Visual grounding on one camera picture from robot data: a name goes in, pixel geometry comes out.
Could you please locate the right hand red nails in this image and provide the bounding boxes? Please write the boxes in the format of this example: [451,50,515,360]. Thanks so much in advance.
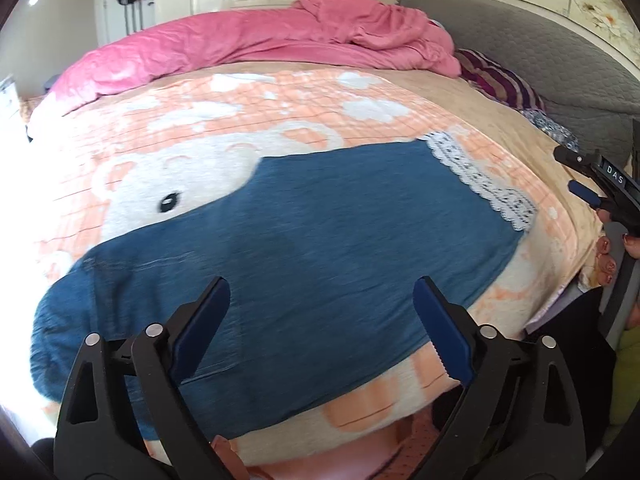
[592,208,640,331]

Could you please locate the peach bear pattern blanket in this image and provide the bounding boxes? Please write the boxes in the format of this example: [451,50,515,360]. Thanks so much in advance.
[25,68,600,478]

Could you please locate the blue floral cloth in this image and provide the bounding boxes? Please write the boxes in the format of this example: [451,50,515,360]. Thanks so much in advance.
[521,108,579,152]

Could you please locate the purple striped pillow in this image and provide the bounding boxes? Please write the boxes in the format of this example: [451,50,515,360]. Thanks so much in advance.
[454,49,546,112]

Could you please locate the grey quilted headboard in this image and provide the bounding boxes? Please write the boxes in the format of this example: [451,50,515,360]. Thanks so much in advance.
[397,0,639,166]

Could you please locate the pink duvet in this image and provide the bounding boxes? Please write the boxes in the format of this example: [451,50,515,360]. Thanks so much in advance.
[47,0,461,114]

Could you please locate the blue denim pants lace hem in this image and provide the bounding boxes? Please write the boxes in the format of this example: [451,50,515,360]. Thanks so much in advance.
[30,131,537,439]

